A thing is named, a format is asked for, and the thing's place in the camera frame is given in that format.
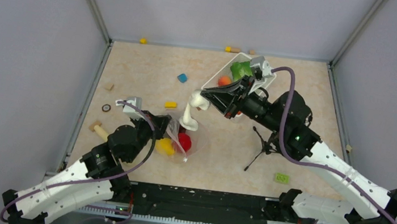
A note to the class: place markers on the microphone on black tripod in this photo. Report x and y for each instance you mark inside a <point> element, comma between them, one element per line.
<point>266,146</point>

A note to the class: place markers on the yellow lemon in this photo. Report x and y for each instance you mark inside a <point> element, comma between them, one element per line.
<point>164,147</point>

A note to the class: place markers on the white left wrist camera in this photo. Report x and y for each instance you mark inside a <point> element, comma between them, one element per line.
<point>128,106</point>

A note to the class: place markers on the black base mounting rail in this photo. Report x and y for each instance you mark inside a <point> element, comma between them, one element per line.
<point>198,205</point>

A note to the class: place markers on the clear zip top bag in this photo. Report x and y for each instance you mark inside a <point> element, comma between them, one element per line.
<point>199,138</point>

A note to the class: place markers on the wooden rectangular block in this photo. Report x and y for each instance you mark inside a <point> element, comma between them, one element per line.
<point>95,126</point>

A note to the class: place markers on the yellow and wood peg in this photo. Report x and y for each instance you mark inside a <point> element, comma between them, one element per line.
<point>232,49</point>

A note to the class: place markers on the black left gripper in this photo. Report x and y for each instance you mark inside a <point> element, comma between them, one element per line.
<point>159,123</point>

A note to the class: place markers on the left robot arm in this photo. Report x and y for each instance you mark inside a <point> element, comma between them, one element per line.
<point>100,174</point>

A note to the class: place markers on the cream cylinder block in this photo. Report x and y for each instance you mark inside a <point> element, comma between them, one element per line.
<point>101,132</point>

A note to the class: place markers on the small black ring wheel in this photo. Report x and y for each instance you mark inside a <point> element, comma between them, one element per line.
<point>106,108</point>

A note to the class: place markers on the light green lego brick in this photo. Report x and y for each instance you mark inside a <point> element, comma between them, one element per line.
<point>281,178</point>

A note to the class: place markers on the blue block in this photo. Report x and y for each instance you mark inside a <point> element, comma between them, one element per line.
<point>182,78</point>

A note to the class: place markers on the small wooden cube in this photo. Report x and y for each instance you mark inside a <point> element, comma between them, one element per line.
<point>109,86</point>

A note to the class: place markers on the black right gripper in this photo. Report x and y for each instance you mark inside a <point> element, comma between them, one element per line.
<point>227,98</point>

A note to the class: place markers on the yellow lego brick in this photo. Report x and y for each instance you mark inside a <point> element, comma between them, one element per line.
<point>170,105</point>

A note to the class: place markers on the peach fruit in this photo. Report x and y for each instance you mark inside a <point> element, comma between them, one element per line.
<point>224,80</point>

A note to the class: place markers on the red apple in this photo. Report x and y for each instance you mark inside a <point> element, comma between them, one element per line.
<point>185,141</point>

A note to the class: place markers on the white perforated plastic basket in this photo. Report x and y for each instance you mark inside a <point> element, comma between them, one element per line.
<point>256,106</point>

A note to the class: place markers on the green lettuce leaf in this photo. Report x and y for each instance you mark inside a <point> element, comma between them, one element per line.
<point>240,69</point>

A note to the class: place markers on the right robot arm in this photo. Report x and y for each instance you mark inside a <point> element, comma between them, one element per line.
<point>362,202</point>

